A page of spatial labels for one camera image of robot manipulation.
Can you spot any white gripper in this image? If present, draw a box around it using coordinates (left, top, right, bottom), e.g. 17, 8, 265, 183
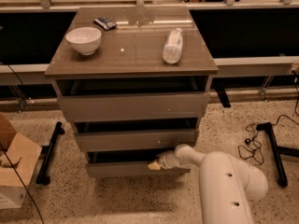
148, 150, 187, 171

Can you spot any grey bottom drawer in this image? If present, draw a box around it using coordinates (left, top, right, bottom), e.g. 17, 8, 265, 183
86, 148, 190, 179

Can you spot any grey drawer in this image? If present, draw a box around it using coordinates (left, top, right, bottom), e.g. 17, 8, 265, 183
58, 92, 209, 122
86, 148, 190, 179
75, 129, 198, 152

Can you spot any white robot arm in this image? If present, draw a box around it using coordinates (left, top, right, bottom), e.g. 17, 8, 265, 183
148, 144, 268, 224

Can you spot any grey middle drawer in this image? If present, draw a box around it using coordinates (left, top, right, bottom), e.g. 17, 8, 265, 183
75, 129, 198, 152

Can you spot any grey top drawer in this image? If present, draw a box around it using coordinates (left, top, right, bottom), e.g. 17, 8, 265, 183
58, 92, 209, 122

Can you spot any grey drawer cabinet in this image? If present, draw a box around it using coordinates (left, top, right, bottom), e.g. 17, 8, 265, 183
44, 6, 219, 177

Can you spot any open cardboard box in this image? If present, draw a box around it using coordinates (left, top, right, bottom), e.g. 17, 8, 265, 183
0, 114, 42, 209

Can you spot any black left stand leg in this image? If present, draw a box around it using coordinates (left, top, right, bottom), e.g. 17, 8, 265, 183
36, 121, 64, 186

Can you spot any clear plastic water bottle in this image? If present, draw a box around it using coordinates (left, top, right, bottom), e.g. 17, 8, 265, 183
163, 28, 183, 64

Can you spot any white ceramic bowl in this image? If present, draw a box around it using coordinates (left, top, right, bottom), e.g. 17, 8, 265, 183
65, 27, 102, 55

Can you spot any black tangled cable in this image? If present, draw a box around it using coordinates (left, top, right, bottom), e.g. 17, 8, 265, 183
238, 114, 299, 166

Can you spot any black cable at left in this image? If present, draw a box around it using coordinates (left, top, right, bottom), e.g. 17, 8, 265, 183
0, 142, 45, 224

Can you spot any metal railing frame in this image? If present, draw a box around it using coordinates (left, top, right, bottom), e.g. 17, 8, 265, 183
0, 0, 299, 86

